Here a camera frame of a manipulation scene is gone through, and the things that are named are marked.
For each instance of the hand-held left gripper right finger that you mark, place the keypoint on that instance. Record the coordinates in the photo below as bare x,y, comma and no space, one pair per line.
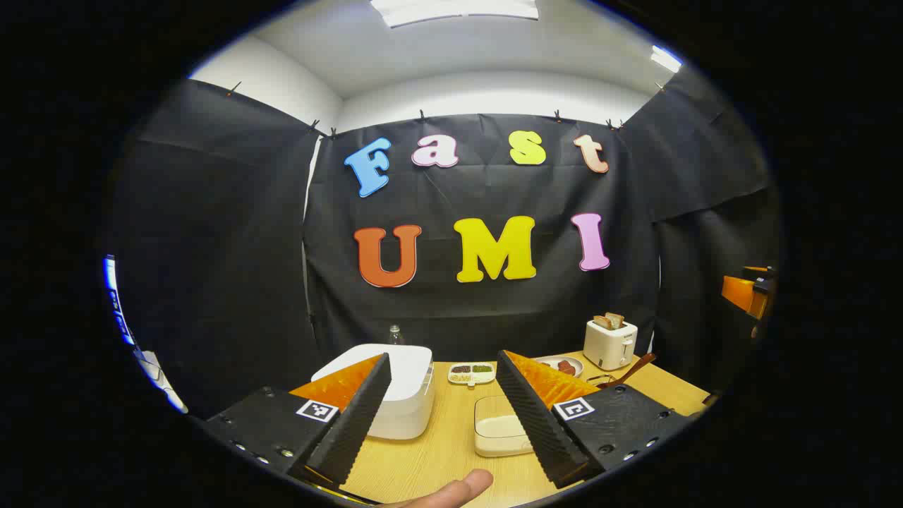
536,423

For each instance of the computer monitor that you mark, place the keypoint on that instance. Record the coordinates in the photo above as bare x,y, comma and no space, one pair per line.
113,296

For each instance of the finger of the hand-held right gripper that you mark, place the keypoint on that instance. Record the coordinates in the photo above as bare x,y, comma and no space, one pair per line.
741,293

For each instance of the clear glass bottle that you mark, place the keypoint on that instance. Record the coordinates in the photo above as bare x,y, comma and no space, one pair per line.
396,336

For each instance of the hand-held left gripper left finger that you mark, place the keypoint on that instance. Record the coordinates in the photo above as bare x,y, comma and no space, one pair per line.
353,423

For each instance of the white divided condiment dish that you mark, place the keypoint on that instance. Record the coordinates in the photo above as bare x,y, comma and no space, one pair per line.
471,373

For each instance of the toasted bread slice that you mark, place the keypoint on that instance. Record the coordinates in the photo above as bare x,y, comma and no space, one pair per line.
616,319
602,322

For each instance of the brown wooden spoon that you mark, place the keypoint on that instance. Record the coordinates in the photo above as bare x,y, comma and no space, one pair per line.
635,368

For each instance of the small ceiling light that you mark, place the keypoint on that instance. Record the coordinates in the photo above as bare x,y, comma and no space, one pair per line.
667,59

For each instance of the brown meat piece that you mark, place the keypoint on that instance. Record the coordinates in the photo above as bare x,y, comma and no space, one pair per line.
566,367

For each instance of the white rice cooker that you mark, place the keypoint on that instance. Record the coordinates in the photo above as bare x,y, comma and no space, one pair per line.
409,384

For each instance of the large ceiling light panel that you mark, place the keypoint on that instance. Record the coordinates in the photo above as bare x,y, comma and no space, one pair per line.
455,10

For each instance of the black backdrop cloth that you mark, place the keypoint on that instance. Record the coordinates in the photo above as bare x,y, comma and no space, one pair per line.
226,247

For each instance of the clear box of rice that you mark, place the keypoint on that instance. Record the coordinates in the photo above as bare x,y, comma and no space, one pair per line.
497,432

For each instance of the white toaster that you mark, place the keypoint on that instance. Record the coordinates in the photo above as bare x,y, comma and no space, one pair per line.
608,346

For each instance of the white round plate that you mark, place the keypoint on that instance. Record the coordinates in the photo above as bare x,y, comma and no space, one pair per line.
547,363

